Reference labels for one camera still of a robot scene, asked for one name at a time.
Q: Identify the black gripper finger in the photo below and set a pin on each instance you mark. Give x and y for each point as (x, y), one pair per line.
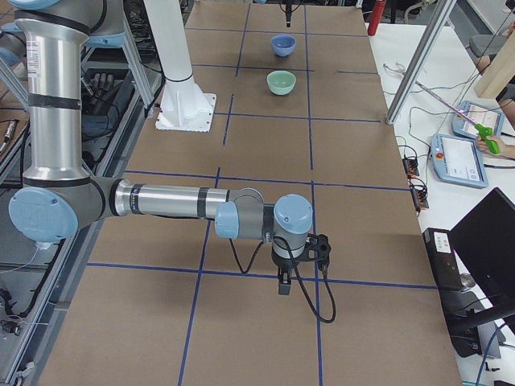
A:
(288, 9)

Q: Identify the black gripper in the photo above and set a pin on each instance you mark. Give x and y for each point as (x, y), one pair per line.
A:
(282, 265)

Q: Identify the blue bowl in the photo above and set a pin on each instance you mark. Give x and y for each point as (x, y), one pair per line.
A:
(283, 45)

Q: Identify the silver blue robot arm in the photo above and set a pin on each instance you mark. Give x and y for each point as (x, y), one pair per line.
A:
(59, 196)

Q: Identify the green bowl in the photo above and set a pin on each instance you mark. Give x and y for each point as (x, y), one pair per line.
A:
(281, 82)

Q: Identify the person hand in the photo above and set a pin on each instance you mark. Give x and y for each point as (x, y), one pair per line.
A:
(505, 150)

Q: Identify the red bottle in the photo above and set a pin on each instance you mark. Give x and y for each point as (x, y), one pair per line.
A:
(376, 15)

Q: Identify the brown paper table cover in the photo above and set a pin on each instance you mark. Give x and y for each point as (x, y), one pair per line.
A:
(167, 302)

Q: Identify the near orange black connector board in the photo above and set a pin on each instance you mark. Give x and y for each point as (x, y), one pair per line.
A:
(419, 193)

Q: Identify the orange black connector board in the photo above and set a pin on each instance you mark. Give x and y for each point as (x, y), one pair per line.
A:
(419, 193)
(410, 161)

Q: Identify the far orange black connector board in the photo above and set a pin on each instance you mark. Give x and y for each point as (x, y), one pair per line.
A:
(410, 161)

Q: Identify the black mini computer box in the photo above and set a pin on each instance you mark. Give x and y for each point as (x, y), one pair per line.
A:
(455, 288)

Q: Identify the black monitor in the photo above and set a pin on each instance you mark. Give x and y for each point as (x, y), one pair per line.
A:
(484, 242)

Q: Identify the near blue teach pendant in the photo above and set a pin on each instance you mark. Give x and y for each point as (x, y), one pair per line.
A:
(457, 160)

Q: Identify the blue teach pendant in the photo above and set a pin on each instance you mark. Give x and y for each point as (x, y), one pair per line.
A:
(457, 160)
(487, 117)

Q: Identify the wooden beam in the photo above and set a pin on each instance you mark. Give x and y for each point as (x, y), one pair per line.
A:
(498, 72)

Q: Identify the far blue teach pendant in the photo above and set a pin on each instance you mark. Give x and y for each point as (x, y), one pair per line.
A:
(487, 117)

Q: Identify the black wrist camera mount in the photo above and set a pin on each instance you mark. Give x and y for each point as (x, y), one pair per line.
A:
(317, 250)

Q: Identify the white pedestal column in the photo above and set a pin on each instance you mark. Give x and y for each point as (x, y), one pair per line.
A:
(184, 106)

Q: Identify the aluminium frame post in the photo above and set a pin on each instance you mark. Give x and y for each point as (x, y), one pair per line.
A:
(422, 51)

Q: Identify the green handled grabber tool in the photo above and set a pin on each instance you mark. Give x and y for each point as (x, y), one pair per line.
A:
(483, 131)

